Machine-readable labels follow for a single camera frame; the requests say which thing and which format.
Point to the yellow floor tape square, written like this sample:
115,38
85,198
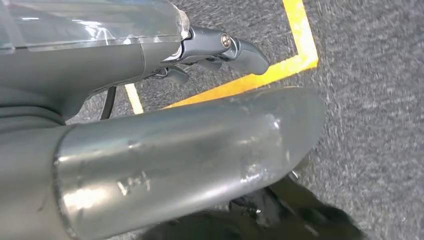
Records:
298,26

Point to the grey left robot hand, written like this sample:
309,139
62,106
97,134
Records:
82,59

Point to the black robot foot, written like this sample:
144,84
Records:
281,215

